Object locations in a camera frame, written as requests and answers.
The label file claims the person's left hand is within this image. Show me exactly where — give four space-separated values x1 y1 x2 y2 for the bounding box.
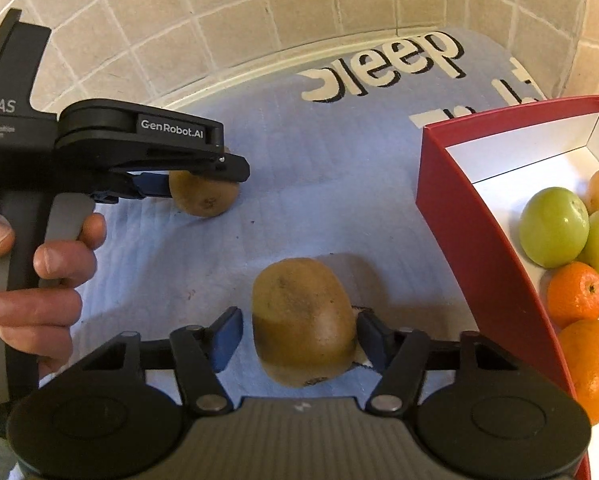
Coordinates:
0 204 108 380

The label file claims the light blue printed towel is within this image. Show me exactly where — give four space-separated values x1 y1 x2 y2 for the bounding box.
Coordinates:
39 27 551 411

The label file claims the small orange mandarin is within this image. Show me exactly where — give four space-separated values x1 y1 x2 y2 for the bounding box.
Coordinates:
546 261 599 328

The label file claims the green apple left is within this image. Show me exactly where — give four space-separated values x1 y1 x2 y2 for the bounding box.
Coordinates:
519 186 589 269

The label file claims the large orange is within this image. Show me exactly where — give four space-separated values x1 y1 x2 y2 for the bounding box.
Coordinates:
557 320 599 425

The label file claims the brown kiwi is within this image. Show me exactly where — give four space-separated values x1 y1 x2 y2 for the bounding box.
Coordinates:
168 170 240 218
252 258 357 388

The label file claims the red cardboard box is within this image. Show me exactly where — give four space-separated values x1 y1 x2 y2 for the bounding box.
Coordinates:
414 94 599 480

